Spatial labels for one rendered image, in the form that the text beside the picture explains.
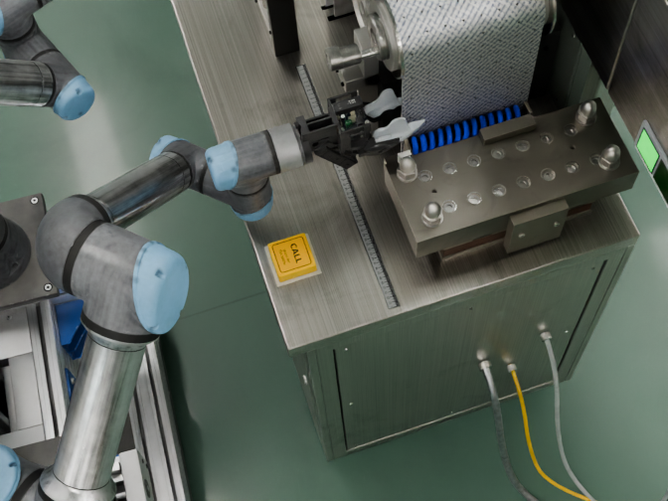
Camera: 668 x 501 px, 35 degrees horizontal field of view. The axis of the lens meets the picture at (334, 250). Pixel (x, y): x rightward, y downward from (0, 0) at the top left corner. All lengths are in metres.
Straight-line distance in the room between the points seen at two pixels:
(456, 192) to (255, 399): 1.13
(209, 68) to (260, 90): 0.12
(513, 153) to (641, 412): 1.12
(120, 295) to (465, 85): 0.69
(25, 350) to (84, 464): 0.55
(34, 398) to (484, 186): 0.92
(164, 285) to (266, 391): 1.33
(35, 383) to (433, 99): 0.91
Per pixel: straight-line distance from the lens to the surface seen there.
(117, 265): 1.48
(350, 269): 1.89
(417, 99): 1.78
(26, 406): 2.09
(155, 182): 1.74
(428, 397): 2.40
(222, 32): 2.18
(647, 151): 1.72
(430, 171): 1.83
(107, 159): 3.14
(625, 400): 2.81
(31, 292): 2.07
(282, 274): 1.87
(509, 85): 1.86
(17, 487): 1.72
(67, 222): 1.53
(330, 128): 1.73
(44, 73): 1.84
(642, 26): 1.64
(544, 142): 1.88
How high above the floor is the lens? 2.62
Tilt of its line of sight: 64 degrees down
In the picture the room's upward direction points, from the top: 6 degrees counter-clockwise
